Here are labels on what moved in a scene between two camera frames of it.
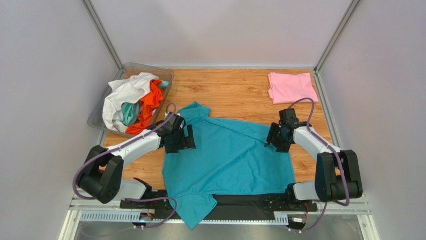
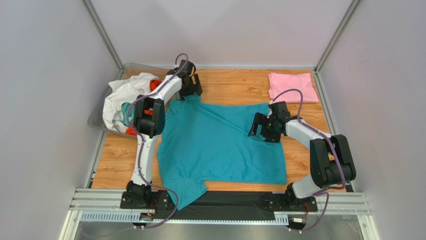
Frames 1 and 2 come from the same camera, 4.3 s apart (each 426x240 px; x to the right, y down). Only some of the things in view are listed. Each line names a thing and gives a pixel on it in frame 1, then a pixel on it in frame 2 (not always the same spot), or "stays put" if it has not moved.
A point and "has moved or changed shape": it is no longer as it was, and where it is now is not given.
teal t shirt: [230, 157] has moved or changed shape
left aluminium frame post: [101, 30] stays put
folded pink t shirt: [286, 88] stays put
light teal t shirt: [130, 112] stays put
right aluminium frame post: [337, 35] stays put
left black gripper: [187, 142] -> [196, 88]
